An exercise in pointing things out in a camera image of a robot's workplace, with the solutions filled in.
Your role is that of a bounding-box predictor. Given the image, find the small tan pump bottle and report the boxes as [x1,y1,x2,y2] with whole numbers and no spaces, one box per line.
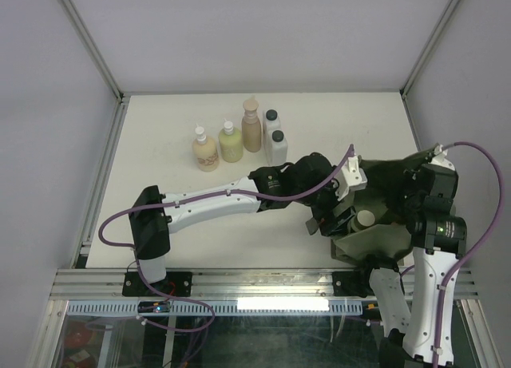
[192,125,220,172]

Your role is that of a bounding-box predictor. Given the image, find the white slotted cable duct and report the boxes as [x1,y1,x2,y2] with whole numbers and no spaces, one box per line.
[67,297,363,318]

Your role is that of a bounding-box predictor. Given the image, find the yellow-green lotion bottle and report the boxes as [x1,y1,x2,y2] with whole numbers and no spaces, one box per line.
[218,120,244,163]

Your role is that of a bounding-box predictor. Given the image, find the olive green canvas bag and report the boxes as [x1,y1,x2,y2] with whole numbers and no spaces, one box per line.
[311,148,433,265]

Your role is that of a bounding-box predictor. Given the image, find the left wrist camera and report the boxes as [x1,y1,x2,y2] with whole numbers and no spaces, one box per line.
[335,156,367,200]

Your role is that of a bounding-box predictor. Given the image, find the right aluminium frame post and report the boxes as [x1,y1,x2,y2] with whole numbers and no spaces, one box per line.
[400,0,463,100]

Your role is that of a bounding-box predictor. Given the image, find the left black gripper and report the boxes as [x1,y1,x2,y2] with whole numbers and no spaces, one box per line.
[294,169,356,238]

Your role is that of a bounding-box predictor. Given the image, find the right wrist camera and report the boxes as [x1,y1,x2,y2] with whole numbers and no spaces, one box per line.
[428,144,455,171]

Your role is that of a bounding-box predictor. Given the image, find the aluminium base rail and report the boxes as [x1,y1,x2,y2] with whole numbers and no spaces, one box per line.
[50,266,476,299]

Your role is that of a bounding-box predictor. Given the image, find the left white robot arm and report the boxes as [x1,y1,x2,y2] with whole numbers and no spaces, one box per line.
[129,152,367,295]

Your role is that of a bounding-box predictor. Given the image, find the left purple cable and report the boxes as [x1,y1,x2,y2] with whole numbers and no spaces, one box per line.
[98,143,356,329]

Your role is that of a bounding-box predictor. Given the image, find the purple cable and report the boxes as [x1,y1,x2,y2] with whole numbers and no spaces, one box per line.
[357,140,505,368]
[98,143,356,329]

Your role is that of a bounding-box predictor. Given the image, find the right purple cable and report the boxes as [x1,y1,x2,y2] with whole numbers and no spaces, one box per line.
[357,140,505,368]

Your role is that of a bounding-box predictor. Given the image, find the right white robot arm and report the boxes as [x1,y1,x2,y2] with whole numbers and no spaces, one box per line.
[354,160,467,367]

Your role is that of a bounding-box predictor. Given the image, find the aluminium frame post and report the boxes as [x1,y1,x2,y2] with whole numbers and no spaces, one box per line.
[57,0,124,101]
[400,0,463,100]

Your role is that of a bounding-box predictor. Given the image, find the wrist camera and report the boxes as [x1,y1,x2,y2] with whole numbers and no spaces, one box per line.
[335,156,367,200]
[428,144,455,171]

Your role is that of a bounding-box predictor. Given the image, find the left aluminium frame post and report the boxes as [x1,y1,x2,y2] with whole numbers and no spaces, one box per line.
[57,0,124,101]

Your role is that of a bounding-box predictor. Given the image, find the white bottle dark cap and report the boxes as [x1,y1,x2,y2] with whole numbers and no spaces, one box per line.
[266,129,288,166]
[263,109,281,133]

